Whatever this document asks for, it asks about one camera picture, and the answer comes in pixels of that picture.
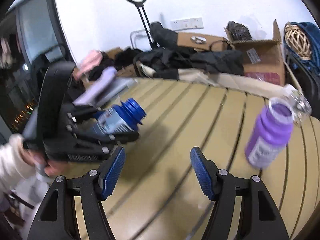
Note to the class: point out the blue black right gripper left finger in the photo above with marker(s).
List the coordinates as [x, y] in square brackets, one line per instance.
[56, 216]

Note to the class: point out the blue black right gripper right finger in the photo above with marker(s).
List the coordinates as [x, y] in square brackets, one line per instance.
[259, 215]

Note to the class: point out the blue plastic bottle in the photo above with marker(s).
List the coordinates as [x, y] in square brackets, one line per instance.
[119, 118]

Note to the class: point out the person's left hand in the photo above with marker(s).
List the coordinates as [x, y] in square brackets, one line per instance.
[49, 167]

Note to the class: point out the cream hoodie torso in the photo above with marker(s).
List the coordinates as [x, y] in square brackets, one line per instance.
[13, 167]

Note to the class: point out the purple plastic bottle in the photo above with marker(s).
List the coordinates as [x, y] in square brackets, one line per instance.
[271, 133]

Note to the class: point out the silver laptop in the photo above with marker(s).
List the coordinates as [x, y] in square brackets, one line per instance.
[117, 86]

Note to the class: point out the pink bag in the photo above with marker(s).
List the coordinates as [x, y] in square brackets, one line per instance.
[91, 60]

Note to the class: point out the cardboard box left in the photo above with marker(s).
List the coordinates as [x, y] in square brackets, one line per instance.
[122, 60]

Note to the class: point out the glass balcony door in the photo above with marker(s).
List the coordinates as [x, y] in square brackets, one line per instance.
[40, 31]

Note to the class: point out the clear glass jar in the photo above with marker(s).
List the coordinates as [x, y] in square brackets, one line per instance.
[301, 108]

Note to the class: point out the pile of black clothes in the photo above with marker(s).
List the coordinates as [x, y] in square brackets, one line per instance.
[180, 51]

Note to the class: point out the large cardboard box right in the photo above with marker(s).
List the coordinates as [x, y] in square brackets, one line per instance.
[262, 59]

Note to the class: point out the blue cloth bag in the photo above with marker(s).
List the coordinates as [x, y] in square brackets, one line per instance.
[312, 32]

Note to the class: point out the wicker ball lamp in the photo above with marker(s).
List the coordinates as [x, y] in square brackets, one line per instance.
[298, 41]

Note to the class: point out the dark crumpled bag in box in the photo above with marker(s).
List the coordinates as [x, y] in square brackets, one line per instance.
[238, 31]

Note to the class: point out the black trolley handle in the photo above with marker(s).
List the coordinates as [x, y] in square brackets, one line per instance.
[139, 4]

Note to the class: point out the white wall socket strip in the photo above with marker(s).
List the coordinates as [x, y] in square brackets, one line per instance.
[192, 23]

